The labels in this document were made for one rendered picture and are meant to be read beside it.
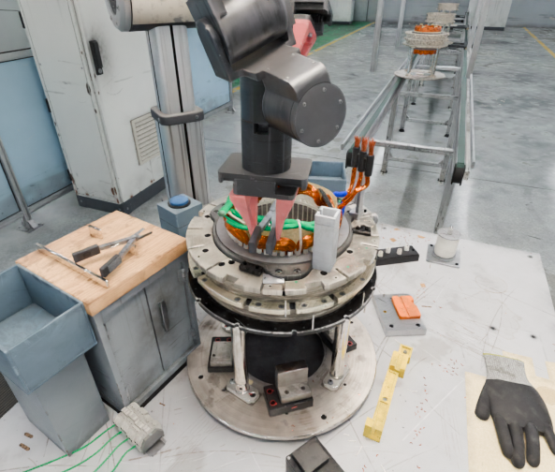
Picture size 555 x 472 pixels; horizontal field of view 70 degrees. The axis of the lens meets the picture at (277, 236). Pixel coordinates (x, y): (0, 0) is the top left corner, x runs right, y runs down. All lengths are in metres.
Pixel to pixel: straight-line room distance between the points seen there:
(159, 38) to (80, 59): 1.80
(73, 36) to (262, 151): 2.37
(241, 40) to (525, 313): 0.93
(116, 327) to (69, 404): 0.14
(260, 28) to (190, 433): 0.64
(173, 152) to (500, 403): 0.88
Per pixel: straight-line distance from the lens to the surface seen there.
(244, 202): 0.46
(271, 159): 0.44
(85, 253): 0.69
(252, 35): 0.40
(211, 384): 0.82
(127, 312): 0.70
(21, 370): 0.63
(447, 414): 0.85
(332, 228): 0.53
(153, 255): 0.69
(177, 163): 1.05
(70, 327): 0.64
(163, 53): 0.99
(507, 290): 1.18
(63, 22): 2.79
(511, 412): 0.88
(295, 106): 0.36
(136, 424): 0.77
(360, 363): 0.85
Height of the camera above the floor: 1.45
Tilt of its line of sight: 33 degrees down
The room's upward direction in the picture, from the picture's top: straight up
